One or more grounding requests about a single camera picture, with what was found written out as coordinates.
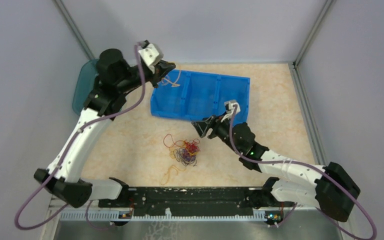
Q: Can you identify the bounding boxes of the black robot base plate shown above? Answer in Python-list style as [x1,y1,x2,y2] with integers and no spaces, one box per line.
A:
[98,186,294,226]

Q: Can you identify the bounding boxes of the yellow wire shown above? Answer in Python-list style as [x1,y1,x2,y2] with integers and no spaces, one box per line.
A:
[160,69,182,89]

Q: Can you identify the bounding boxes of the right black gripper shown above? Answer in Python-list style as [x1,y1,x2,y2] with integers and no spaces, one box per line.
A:
[192,111,242,155]

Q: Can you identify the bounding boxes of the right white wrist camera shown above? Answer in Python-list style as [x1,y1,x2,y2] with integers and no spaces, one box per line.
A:
[224,99,241,116]

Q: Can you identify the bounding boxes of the aluminium frame rail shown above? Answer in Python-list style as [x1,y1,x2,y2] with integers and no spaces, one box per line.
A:
[47,187,349,223]

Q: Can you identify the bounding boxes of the teal translucent plastic tray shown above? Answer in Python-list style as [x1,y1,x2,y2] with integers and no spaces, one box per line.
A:
[71,59,98,116]

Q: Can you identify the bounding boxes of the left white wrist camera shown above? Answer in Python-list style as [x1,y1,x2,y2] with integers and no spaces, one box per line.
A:
[138,40,164,74]

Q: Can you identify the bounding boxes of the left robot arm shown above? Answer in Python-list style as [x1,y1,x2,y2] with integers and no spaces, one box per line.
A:
[34,43,176,208]

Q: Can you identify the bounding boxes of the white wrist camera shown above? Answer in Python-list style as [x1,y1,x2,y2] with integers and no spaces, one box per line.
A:
[224,99,241,116]
[138,40,164,74]

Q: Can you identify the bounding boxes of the blue three-compartment bin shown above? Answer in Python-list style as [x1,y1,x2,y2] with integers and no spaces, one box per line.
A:
[150,69,251,124]

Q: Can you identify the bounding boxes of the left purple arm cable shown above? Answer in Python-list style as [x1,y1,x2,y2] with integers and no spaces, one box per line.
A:
[14,41,147,231]

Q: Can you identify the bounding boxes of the red wire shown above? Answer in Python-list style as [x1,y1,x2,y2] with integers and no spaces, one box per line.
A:
[163,133,202,158]

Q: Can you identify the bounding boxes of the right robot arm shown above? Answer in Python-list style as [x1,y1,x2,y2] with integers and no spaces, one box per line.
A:
[191,115,361,222]

